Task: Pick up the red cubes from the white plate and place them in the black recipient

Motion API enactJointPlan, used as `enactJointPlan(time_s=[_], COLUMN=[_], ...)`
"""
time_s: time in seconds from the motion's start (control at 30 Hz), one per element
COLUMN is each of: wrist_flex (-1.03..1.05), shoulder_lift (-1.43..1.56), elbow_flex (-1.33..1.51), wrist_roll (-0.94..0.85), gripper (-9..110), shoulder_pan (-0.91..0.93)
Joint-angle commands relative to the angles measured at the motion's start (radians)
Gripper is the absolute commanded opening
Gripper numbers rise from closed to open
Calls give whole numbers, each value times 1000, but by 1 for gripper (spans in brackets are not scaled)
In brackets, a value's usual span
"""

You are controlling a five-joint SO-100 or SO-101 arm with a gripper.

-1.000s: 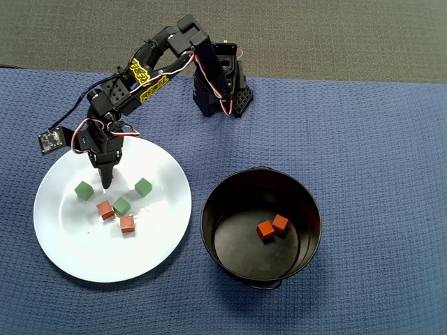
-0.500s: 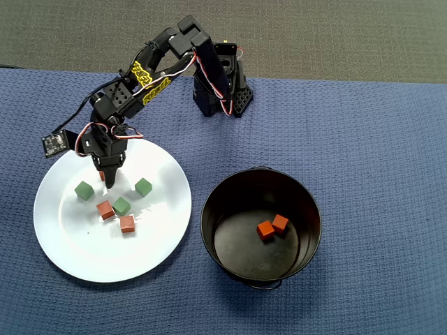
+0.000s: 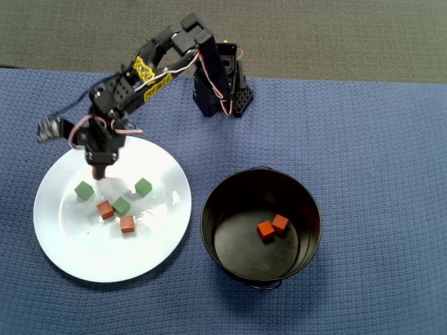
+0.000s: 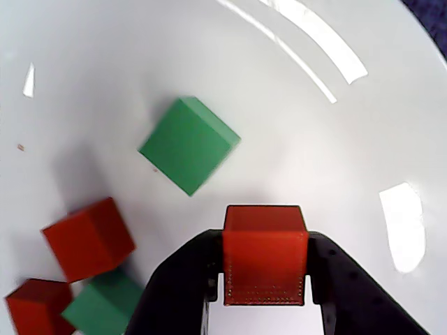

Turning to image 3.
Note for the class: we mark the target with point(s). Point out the black metal bucket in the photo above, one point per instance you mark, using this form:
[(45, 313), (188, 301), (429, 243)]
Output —
[(244, 258)]

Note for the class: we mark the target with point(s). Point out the green cube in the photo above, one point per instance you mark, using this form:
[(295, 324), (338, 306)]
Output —
[(142, 187), (121, 206), (84, 190)]

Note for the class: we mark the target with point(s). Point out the blue woven cloth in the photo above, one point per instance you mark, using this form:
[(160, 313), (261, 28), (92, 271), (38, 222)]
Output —
[(349, 139)]

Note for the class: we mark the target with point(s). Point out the camera circuit board on bracket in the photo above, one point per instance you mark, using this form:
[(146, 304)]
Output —
[(49, 129)]

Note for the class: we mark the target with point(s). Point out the white round plate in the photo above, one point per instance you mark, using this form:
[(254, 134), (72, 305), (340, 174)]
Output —
[(87, 254)]

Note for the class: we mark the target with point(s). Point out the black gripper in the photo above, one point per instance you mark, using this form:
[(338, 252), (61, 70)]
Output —
[(100, 158)]

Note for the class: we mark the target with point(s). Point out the red cube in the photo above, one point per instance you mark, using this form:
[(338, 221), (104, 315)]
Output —
[(265, 230), (105, 210), (100, 176), (127, 224), (280, 223)]

